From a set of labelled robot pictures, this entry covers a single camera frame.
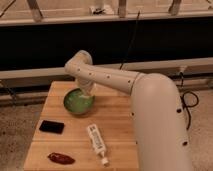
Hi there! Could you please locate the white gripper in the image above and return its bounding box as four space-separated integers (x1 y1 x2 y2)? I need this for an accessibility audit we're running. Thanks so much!
76 78 95 98

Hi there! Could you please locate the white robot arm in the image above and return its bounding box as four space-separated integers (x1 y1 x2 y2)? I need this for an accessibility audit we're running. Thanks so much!
64 50 193 171

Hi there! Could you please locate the green ceramic bowl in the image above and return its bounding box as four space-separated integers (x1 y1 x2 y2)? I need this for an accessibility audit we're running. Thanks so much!
63 88 95 116

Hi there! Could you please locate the white tube with label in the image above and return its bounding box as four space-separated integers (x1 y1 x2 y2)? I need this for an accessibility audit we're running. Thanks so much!
86 124 109 166

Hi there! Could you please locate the black smartphone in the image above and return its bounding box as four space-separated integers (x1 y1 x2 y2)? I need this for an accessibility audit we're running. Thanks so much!
39 120 64 134

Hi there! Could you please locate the wooden cutting board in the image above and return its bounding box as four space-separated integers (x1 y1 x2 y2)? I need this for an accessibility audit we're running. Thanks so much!
24 81 138 171

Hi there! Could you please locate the dark red chili pepper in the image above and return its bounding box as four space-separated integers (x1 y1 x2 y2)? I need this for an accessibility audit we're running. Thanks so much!
48 152 75 165

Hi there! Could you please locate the black hanging cable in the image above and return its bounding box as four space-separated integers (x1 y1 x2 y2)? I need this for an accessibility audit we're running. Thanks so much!
119 9 141 71

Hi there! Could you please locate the black cable on floor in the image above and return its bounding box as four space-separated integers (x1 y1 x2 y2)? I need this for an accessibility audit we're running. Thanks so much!
179 71 200 131

